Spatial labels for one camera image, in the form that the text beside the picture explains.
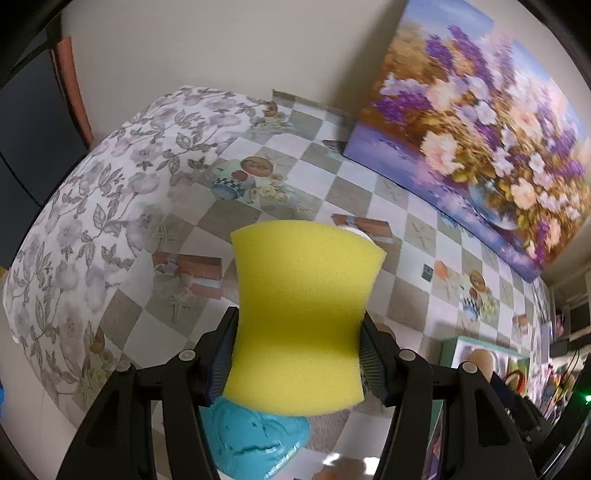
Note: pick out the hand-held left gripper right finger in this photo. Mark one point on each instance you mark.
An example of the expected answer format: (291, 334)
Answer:
(371, 364)

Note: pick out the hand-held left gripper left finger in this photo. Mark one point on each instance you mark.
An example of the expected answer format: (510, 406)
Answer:
(217, 369)

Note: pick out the grey floral tablecloth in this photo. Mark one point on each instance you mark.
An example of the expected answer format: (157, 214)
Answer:
(92, 184)

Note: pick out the flower painting canvas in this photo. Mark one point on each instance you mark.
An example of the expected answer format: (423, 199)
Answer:
(485, 115)

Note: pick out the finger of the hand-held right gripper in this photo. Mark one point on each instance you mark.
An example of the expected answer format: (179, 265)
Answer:
(503, 390)

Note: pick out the yellow green scrub sponge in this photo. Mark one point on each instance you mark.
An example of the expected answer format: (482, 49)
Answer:
(300, 314)

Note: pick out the white bottle green label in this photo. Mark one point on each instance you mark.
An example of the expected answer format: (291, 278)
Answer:
(358, 232)

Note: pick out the teal plastic case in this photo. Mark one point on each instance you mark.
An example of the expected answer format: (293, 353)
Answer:
(249, 438)

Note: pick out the red tape roll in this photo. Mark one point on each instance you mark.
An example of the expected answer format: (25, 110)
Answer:
(522, 381)

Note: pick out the teal picture book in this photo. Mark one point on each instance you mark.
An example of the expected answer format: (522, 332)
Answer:
(450, 350)

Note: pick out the checked printed table cover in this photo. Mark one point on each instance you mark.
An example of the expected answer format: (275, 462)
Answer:
(295, 157)

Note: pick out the black power adapter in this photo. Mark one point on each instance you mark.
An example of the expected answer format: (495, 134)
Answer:
(559, 348)

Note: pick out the brown board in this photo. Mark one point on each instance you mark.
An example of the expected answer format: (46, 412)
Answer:
(69, 83)

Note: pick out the pile of colourful small things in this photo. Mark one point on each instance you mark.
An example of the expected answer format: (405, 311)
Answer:
(553, 391)

